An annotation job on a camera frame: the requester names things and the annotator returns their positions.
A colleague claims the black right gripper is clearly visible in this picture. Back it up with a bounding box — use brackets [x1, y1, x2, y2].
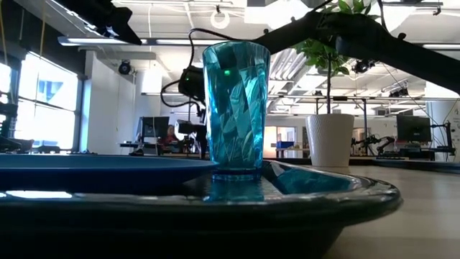
[178, 65, 209, 160]

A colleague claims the teal faceted plastic cup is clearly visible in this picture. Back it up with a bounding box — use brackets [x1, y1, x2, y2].
[202, 40, 272, 182]

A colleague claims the teal translucent plate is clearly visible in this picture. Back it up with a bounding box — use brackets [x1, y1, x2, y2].
[0, 153, 219, 195]

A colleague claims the dark blue serving tray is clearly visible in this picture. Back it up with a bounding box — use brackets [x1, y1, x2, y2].
[0, 160, 403, 259]

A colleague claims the person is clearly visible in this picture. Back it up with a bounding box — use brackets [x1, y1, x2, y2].
[160, 124, 181, 154]

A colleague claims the black computer monitor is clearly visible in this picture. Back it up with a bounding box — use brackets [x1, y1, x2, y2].
[140, 116, 170, 140]
[396, 114, 433, 143]

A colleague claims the black ceiling spotlight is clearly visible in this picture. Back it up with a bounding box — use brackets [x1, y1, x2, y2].
[117, 59, 132, 76]

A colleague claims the long ceiling light bar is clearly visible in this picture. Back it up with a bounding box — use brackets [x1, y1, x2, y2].
[57, 35, 226, 47]

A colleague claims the white textured plant pot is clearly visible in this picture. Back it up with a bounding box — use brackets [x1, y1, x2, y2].
[305, 113, 356, 168]

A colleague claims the green leafy plant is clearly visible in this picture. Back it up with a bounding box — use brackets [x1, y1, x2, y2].
[293, 0, 382, 115]

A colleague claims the dark machine by window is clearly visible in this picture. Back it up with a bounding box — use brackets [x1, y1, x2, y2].
[0, 101, 35, 155]

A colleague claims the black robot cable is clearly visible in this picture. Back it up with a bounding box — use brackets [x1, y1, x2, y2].
[160, 27, 259, 109]

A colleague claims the white ceiling ring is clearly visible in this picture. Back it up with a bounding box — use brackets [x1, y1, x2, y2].
[210, 9, 231, 30]

